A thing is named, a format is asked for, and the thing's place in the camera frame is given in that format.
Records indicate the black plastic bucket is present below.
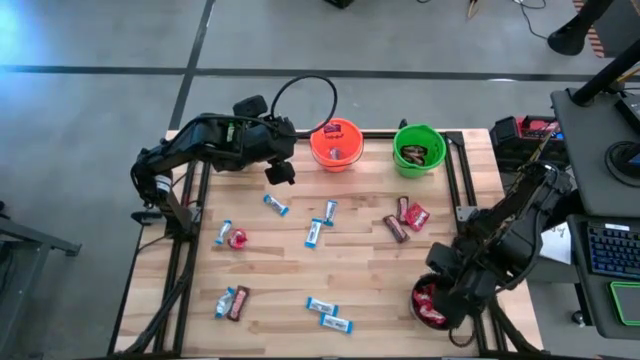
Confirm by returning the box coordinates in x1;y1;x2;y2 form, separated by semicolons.
410;273;469;331

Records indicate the dark grey cabinet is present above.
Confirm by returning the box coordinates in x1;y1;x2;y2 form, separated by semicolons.
592;0;640;59

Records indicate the grey metal stand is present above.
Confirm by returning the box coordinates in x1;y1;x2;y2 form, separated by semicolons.
0;199;82;360

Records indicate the black backlit keyboard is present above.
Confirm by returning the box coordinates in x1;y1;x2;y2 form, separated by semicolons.
585;222;640;280

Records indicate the black diagonal pole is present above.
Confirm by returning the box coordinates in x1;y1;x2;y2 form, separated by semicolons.
569;38;640;107

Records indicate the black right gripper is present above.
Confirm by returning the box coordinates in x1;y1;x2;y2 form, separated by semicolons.
425;243;501;330

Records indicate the white paper sheet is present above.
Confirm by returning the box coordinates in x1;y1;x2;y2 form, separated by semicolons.
542;222;573;265

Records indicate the dark grey keyboard desk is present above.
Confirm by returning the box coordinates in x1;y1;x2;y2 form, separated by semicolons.
567;214;640;341

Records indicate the person's shoe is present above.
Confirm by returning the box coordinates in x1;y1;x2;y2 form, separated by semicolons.
546;17;587;57

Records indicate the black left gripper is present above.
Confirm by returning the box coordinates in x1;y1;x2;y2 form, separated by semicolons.
233;94;297;186

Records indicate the black monitor stand base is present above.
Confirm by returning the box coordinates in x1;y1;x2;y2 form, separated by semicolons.
604;140;640;181

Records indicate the black left wrist camera cable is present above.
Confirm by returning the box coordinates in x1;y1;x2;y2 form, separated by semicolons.
269;74;339;137

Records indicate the red candy packet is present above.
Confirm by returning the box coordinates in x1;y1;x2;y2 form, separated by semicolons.
418;308;447;326
404;202;432;233
413;285;437;312
227;228;249;251

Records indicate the person's leg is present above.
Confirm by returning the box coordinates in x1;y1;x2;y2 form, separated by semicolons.
574;0;619;31

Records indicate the orange plastic bucket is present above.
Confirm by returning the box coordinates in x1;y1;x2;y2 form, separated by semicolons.
309;117;365;174

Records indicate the black red electronics box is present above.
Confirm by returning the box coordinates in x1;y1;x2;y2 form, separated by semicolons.
489;115;571;174

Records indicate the green plastic bucket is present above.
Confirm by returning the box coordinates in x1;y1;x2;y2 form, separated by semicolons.
391;123;448;180

